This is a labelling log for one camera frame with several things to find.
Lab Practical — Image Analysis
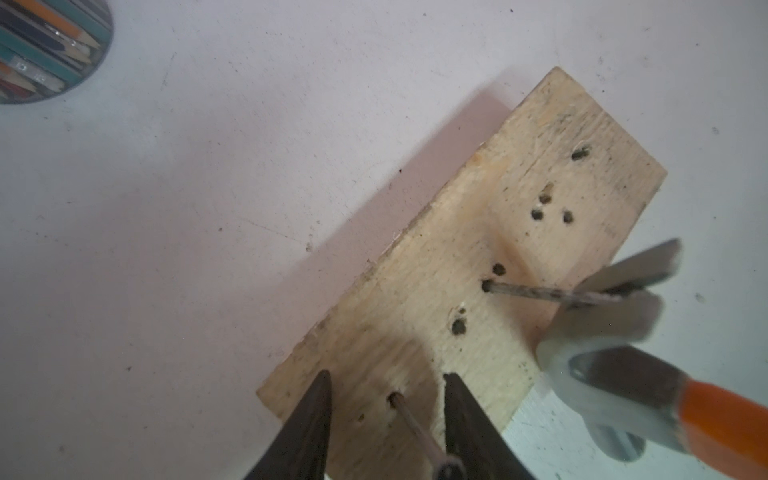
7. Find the claw hammer orange black handle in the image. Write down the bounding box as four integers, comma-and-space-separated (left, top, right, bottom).
536, 239, 767, 479

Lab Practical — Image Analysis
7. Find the steel nail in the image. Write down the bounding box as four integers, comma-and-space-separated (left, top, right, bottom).
481, 279, 623, 306
387, 391, 467, 480

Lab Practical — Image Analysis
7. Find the wooden block with nails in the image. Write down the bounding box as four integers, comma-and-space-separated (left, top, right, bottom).
257, 68, 666, 479

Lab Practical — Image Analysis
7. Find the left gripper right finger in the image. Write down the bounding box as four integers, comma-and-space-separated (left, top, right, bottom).
443, 373, 534, 480

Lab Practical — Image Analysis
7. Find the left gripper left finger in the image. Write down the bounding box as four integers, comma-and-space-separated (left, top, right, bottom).
245, 370, 332, 480

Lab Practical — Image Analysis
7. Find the cup of coloured pencils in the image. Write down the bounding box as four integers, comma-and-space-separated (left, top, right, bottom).
1, 0, 114, 105

